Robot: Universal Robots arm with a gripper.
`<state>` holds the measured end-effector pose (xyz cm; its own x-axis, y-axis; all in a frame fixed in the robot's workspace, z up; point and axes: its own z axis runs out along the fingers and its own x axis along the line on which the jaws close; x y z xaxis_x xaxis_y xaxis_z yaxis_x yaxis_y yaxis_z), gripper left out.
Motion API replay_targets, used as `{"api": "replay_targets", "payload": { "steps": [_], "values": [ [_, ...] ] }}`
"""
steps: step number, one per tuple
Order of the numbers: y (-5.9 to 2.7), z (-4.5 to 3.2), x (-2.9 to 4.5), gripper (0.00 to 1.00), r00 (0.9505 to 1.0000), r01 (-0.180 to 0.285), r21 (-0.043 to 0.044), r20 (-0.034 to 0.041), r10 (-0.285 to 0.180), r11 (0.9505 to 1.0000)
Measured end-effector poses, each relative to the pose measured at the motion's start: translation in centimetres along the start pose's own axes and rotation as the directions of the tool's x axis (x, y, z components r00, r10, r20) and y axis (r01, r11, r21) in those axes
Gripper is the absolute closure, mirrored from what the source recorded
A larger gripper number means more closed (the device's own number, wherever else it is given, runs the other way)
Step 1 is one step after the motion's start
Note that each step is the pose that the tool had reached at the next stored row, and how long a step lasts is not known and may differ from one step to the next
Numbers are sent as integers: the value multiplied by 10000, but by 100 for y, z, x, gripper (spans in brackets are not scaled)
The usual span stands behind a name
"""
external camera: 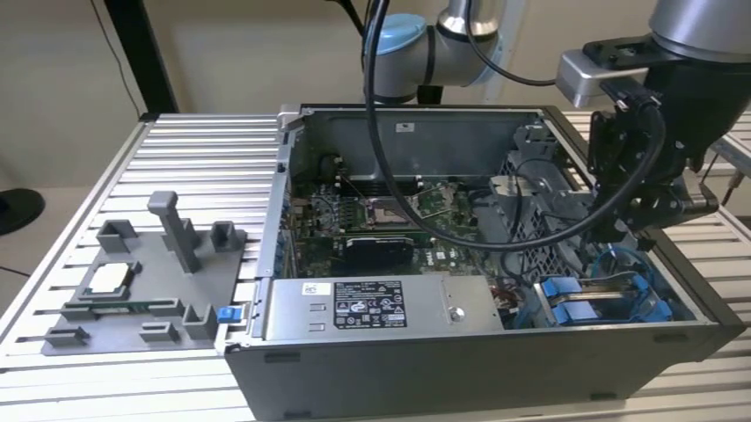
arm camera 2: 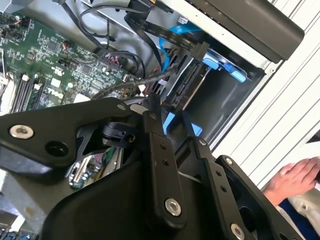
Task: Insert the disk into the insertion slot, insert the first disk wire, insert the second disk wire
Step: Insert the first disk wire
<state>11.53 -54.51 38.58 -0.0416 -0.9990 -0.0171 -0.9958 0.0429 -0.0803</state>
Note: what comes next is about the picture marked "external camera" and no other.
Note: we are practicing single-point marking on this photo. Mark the silver CPU chip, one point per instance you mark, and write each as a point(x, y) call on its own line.
point(109, 279)

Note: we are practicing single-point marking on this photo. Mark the green RAM stick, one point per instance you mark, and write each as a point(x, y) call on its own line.
point(137, 306)

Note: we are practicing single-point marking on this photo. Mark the black open PC case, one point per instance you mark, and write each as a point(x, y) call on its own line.
point(411, 378)

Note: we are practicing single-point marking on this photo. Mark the grey perforated drive cage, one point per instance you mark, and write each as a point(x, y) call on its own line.
point(528, 220)

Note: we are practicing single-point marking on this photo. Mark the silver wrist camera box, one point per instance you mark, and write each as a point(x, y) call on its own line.
point(580, 79)

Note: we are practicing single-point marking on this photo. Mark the blue disk carrier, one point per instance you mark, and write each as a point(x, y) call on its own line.
point(575, 314)

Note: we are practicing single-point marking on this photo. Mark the grey parts rack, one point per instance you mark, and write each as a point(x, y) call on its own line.
point(193, 307)

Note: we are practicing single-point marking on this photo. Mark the black upright post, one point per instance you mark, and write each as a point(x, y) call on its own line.
point(140, 53)

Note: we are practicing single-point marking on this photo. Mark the green motherboard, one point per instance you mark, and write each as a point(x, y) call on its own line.
point(457, 206)

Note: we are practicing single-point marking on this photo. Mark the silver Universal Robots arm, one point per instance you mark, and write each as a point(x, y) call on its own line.
point(404, 66)

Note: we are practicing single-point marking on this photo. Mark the black graphics card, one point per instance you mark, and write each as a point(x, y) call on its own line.
point(377, 252)

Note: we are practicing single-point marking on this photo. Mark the CPU socket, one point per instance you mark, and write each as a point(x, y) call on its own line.
point(384, 213)

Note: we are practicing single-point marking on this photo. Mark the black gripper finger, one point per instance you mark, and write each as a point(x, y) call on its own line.
point(686, 204)
point(607, 145)

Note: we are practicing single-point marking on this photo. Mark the hard disk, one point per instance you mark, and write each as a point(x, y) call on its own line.
point(562, 288)

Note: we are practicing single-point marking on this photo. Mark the black round stand base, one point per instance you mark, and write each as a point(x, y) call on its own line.
point(17, 211)

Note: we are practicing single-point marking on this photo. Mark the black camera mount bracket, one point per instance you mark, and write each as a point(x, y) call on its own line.
point(616, 48)

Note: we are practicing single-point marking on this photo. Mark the silver power supply unit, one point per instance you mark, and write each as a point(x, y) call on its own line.
point(293, 316)

